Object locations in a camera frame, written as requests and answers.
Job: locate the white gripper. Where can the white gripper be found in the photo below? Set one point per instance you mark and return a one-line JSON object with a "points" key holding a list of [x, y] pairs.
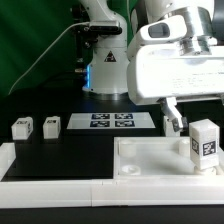
{"points": [[159, 72]]}

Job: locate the white square tabletop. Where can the white square tabletop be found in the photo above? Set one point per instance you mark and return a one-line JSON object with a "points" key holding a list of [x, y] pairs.
{"points": [[152, 156]]}

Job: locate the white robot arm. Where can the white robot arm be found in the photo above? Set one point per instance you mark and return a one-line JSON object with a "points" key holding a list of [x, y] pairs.
{"points": [[107, 71]]}

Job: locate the white sheet with tags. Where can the white sheet with tags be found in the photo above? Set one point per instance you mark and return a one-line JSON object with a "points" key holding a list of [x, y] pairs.
{"points": [[129, 120]]}

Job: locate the white U-shaped obstacle fence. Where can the white U-shaped obstacle fence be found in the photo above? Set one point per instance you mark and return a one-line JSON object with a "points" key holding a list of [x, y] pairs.
{"points": [[155, 190]]}

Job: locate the black mount post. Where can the black mount post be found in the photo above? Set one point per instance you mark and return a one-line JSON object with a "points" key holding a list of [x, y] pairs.
{"points": [[79, 16]]}

